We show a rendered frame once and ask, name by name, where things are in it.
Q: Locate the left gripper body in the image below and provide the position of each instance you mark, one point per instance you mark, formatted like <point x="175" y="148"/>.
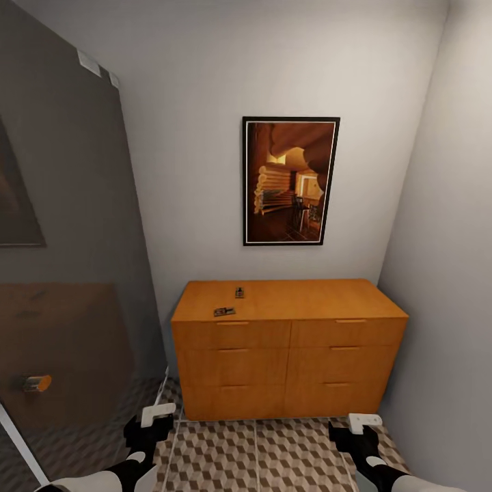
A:
<point x="157" y="432"/>

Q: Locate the shower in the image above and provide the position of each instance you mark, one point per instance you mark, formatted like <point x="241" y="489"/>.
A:
<point x="9" y="426"/>

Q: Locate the picture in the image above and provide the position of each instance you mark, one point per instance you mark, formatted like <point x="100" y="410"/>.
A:
<point x="287" y="175"/>

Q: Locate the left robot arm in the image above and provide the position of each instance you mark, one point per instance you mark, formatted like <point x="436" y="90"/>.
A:
<point x="136" y="473"/>

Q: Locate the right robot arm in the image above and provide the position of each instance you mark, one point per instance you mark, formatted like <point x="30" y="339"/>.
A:
<point x="373" y="474"/>

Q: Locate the cabinet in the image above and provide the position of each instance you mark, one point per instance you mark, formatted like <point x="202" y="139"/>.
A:
<point x="294" y="349"/>

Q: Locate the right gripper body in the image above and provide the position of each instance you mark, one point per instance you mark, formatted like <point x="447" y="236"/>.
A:
<point x="346" y="441"/>

